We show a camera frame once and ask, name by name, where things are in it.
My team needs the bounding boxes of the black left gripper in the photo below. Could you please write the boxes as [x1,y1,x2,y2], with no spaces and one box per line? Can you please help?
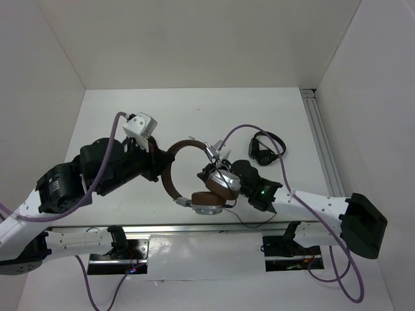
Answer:
[97,134,174,196]

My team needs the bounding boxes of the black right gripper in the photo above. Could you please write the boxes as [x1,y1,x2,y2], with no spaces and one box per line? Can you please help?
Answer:
[196,156,250,198]

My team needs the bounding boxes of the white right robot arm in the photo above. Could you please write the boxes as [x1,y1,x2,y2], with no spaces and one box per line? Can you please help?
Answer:
[197,160,388,259]

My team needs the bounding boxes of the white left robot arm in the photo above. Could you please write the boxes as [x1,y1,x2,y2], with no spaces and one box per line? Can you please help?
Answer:
[1,138,174,275]

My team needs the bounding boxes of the large black wrapped headphones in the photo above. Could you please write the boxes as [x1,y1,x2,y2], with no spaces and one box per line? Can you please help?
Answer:
[248,132,287,167]

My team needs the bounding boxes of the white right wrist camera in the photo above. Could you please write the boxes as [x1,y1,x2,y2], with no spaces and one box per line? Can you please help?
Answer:
[205,140,231,167]

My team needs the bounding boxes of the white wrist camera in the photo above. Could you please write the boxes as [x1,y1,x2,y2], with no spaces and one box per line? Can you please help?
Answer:
[205,140,231,167]
[123,112,158,153]

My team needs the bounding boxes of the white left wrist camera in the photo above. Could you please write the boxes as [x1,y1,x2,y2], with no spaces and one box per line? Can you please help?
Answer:
[123,112,158,153]

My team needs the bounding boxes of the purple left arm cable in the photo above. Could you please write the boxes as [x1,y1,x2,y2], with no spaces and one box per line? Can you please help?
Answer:
[0,111,150,311]

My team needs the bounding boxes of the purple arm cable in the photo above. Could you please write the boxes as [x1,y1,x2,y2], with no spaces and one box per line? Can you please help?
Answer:
[217,124,364,304]
[0,111,150,311]

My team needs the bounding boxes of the aluminium table rail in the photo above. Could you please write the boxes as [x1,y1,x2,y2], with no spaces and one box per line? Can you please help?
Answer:
[48,222,325,240]

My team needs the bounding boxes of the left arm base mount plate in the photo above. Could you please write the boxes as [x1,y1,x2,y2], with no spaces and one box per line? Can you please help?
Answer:
[87,235,150,275]

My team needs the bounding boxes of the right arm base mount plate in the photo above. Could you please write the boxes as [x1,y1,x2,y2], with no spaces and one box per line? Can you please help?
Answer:
[260,236,324,272]

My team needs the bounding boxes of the aluminium side rail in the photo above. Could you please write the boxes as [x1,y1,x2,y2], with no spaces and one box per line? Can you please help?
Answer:
[300,89,346,197]

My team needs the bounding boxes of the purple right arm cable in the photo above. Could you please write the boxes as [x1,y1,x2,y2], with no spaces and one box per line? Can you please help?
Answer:
[217,124,364,304]

